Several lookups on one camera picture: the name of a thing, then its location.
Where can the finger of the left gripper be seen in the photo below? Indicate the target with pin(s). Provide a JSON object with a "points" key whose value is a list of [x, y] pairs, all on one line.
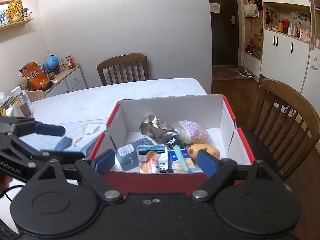
{"points": [[65, 158], [51, 130]]}

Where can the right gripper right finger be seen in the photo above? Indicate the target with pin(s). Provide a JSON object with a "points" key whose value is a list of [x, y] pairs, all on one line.
{"points": [[217, 171]]}

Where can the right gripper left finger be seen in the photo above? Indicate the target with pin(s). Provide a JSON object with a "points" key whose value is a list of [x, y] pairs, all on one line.
{"points": [[94, 171]]}

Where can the pink bread packet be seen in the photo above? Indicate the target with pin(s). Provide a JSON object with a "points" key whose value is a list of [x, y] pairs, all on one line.
{"points": [[192, 133]]}

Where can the silver foil snack bag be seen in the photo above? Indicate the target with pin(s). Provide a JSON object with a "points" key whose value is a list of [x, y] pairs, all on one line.
{"points": [[161, 132]]}

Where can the blue cracker packet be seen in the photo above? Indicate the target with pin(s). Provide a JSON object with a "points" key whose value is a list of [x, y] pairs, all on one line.
{"points": [[175, 165]]}

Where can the blue patterned table mat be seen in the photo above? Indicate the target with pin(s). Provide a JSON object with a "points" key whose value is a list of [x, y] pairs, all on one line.
{"points": [[79, 137]]}

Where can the grey blue packet in box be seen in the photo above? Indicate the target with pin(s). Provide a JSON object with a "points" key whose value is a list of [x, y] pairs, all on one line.
{"points": [[127, 155]]}

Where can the glass coffee jar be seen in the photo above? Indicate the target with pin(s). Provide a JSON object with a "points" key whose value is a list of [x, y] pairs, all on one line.
{"points": [[23, 105]]}

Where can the white kettle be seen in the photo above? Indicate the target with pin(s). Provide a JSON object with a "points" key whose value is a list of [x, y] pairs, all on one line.
{"points": [[11, 108]]}

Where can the teal stick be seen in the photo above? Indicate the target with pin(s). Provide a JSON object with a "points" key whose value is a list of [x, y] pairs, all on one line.
{"points": [[183, 164]]}

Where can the orange snack bag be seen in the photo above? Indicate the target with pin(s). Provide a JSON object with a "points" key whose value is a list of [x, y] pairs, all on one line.
{"points": [[36, 77]]}

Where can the white low side cabinet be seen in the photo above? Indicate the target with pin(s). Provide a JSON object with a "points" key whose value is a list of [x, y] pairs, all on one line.
{"points": [[70, 80]]}

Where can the red white cardboard box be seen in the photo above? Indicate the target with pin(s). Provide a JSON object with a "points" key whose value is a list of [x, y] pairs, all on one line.
{"points": [[212, 112]]}

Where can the blue globe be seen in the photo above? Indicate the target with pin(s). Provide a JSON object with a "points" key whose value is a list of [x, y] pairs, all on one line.
{"points": [[52, 62]]}

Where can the red lid sauce jar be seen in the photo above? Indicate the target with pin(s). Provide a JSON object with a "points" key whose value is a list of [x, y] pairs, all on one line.
{"points": [[70, 62]]}

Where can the wooden chair at right side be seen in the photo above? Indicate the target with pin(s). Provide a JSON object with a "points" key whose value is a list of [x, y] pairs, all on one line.
{"points": [[284, 128]]}

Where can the wooden chair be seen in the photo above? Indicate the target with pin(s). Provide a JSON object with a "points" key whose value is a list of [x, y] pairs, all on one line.
{"points": [[123, 69], [284, 128]]}

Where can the black sneakers on floor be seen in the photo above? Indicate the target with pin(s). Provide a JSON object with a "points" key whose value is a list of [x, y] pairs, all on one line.
{"points": [[246, 74]]}

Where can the wooden chair at far side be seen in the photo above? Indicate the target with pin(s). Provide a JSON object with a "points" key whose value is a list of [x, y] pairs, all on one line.
{"points": [[123, 69]]}

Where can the hanging tote bag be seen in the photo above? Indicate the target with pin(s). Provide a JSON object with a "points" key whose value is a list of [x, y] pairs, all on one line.
{"points": [[250, 10]]}

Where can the white wall cabinet unit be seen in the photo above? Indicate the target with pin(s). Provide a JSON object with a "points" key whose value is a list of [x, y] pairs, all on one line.
{"points": [[291, 45]]}

